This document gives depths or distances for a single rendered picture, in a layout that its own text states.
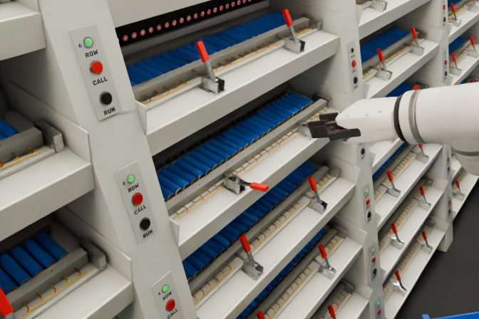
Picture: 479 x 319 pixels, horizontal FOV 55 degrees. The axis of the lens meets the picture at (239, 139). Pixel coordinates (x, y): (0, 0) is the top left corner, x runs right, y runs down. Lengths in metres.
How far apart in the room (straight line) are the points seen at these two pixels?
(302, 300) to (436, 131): 0.64
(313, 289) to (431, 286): 0.86
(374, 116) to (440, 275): 1.40
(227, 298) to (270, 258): 0.14
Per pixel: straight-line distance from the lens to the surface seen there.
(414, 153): 1.84
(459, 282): 2.06
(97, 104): 0.64
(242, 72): 0.89
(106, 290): 0.73
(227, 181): 0.88
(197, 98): 0.79
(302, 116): 1.10
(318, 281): 1.26
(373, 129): 0.74
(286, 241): 1.07
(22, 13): 0.61
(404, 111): 0.73
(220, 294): 0.96
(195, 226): 0.81
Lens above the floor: 1.32
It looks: 21 degrees down
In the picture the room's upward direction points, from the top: 12 degrees counter-clockwise
